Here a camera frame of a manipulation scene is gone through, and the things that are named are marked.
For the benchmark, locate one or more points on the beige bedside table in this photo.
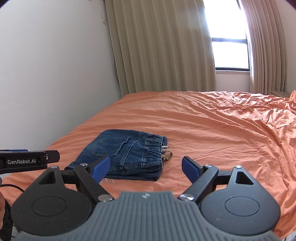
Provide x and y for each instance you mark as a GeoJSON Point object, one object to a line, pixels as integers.
{"type": "Point", "coordinates": [280, 94]}

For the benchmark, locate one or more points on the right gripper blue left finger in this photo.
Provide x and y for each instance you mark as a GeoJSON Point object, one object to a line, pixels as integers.
{"type": "Point", "coordinates": [89, 177]}

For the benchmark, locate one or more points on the black framed window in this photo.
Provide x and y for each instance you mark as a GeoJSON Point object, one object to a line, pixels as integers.
{"type": "Point", "coordinates": [227, 26]}

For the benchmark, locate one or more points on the orange bed sheet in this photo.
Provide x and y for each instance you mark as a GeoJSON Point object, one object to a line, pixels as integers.
{"type": "Point", "coordinates": [223, 129]}

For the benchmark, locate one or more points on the beige left curtain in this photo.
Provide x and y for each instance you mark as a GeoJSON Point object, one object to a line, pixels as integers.
{"type": "Point", "coordinates": [161, 46]}

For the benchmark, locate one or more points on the beige curtain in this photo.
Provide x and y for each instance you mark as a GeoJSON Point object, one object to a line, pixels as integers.
{"type": "Point", "coordinates": [161, 46]}
{"type": "Point", "coordinates": [266, 45]}

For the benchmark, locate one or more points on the olive drawstring belt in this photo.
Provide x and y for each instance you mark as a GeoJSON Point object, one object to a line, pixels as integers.
{"type": "Point", "coordinates": [166, 153]}

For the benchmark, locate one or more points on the blue denim jeans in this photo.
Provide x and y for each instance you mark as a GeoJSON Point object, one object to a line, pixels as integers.
{"type": "Point", "coordinates": [134, 155]}

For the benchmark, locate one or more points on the person's hand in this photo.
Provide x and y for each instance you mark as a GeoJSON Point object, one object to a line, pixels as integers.
{"type": "Point", "coordinates": [2, 209]}

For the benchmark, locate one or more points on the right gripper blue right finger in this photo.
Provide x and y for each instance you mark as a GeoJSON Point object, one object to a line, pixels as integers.
{"type": "Point", "coordinates": [201, 177]}

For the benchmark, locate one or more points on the beige right curtain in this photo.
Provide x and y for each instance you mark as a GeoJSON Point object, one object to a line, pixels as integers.
{"type": "Point", "coordinates": [266, 45]}

